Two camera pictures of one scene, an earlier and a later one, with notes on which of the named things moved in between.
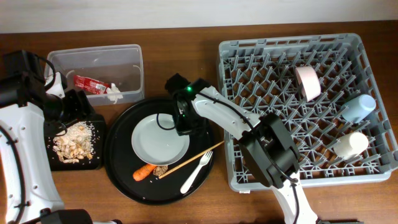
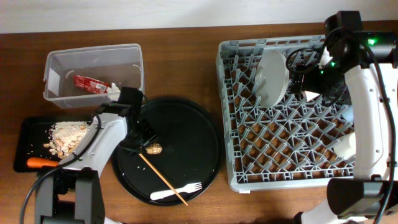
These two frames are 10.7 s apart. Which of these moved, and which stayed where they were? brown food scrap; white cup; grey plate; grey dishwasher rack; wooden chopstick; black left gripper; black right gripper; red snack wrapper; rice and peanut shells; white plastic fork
Moved: wooden chopstick; grey plate; black right gripper; brown food scrap; white plastic fork; black left gripper
Stayed: rice and peanut shells; red snack wrapper; grey dishwasher rack; white cup
